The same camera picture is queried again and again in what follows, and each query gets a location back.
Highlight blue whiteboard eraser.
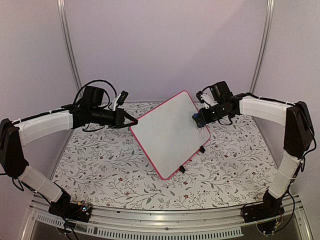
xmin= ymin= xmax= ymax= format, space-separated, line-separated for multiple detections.
xmin=192 ymin=112 xmax=206 ymax=128

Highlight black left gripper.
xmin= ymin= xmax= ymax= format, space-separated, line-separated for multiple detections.
xmin=90 ymin=106 xmax=138 ymax=129

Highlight front aluminium rail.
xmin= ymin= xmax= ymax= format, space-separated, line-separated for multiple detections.
xmin=21 ymin=194 xmax=315 ymax=240

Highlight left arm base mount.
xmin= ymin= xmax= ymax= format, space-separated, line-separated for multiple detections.
xmin=48 ymin=191 xmax=93 ymax=223

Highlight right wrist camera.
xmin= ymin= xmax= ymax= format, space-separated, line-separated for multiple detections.
xmin=196 ymin=91 xmax=216 ymax=109

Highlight floral patterned table mat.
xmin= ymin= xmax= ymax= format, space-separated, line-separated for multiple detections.
xmin=52 ymin=115 xmax=278 ymax=210

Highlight right aluminium frame post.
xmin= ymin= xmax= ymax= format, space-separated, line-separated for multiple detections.
xmin=249 ymin=0 xmax=275 ymax=94

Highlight left aluminium frame post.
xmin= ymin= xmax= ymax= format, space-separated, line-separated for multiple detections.
xmin=56 ymin=0 xmax=82 ymax=90

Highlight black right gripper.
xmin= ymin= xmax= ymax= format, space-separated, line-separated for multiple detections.
xmin=196 ymin=101 xmax=231 ymax=125

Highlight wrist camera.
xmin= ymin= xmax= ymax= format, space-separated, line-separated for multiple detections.
xmin=196 ymin=91 xmax=216 ymax=109
xmin=108 ymin=90 xmax=129 ymax=111

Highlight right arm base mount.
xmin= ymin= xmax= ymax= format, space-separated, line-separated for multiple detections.
xmin=240 ymin=201 xmax=285 ymax=235

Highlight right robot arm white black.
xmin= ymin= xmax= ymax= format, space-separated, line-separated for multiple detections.
xmin=192 ymin=81 xmax=317 ymax=218

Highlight aluminium frame post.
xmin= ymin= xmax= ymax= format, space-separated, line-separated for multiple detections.
xmin=249 ymin=0 xmax=275 ymax=94
xmin=56 ymin=0 xmax=82 ymax=90

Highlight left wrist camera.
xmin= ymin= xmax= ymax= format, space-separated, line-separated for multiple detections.
xmin=108 ymin=90 xmax=129 ymax=111

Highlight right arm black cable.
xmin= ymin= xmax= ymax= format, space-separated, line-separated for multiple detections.
xmin=199 ymin=84 xmax=316 ymax=226

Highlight wire easel stand black tips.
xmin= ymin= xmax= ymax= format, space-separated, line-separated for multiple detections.
xmin=177 ymin=145 xmax=206 ymax=174

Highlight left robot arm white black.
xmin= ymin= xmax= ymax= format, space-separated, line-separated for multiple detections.
xmin=0 ymin=85 xmax=138 ymax=217

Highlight pink framed whiteboard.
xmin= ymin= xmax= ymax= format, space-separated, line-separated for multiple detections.
xmin=130 ymin=90 xmax=211 ymax=180

